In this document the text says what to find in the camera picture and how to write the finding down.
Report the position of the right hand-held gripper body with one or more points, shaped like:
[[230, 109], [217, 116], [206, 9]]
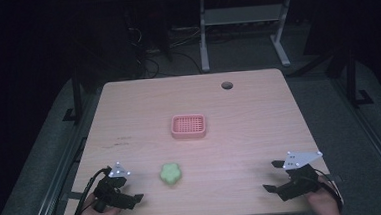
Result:
[[299, 181]]

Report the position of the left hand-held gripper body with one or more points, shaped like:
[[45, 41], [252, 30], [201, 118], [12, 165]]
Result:
[[109, 192]]

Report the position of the green flower-shaped soap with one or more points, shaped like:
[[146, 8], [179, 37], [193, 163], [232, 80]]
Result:
[[170, 173]]

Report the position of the pink soap dish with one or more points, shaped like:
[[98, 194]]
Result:
[[188, 126]]

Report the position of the person's right hand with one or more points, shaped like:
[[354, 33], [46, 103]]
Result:
[[321, 201]]

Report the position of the black metal stand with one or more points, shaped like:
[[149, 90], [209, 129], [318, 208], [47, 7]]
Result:
[[353, 77], [76, 94]]

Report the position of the aluminium rail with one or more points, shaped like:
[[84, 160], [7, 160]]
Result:
[[372, 133], [54, 177]]

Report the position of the white desk frame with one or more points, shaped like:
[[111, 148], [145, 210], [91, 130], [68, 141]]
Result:
[[243, 15]]

